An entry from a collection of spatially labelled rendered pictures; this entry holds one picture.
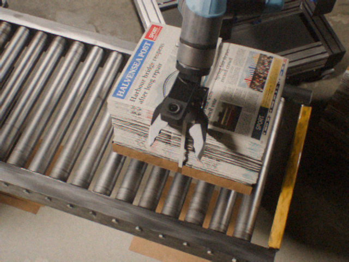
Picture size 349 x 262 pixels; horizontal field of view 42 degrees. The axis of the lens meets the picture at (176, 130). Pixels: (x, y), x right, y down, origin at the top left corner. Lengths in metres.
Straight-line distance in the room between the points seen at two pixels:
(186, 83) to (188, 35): 0.09
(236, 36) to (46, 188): 1.33
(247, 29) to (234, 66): 1.18
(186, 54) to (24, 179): 0.62
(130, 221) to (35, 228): 0.96
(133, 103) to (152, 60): 0.14
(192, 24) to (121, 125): 0.36
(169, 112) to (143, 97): 0.20
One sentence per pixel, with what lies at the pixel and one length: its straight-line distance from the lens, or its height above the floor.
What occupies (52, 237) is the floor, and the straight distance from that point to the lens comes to 2.09.
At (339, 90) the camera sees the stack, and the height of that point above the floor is 0.48.
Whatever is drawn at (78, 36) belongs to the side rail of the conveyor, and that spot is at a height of 0.80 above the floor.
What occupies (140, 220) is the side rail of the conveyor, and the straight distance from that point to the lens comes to 1.21.
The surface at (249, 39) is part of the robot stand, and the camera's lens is 2.27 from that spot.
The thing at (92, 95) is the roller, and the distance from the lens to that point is 1.39.
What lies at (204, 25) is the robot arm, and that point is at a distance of 0.87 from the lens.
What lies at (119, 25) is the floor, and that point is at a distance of 2.60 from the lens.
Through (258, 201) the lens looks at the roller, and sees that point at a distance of 1.24.
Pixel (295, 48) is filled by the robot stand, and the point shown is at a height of 0.23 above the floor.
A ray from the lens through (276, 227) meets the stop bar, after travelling 1.20.
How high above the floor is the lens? 1.95
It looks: 62 degrees down
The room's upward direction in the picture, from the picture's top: straight up
